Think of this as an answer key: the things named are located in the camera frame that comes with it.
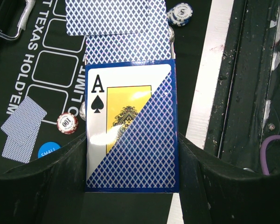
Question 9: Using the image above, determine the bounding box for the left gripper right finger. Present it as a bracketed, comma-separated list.
[178, 134, 280, 224]

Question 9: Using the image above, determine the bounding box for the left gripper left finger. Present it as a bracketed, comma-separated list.
[0, 133, 86, 224]

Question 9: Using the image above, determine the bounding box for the blue round blind button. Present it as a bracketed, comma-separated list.
[38, 141, 61, 158]

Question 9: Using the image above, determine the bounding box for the red white chip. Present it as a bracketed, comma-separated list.
[56, 112, 78, 134]

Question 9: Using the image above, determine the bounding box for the blue backed card deck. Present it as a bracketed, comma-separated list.
[85, 24, 171, 64]

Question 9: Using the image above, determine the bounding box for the grey white chip stack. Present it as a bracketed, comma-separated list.
[168, 26, 175, 43]

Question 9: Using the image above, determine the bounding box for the blue white chip stack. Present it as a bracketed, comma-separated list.
[167, 3, 193, 27]

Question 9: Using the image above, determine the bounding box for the black poker table mat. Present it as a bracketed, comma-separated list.
[0, 0, 212, 224]

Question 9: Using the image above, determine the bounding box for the white table board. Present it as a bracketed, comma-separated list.
[167, 0, 235, 224]

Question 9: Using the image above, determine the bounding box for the black aluminium chip case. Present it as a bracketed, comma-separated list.
[0, 0, 35, 43]

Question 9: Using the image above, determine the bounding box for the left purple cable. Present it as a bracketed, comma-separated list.
[260, 134, 280, 175]

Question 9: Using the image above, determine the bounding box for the aluminium mounting rail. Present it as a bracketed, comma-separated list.
[204, 0, 280, 173]

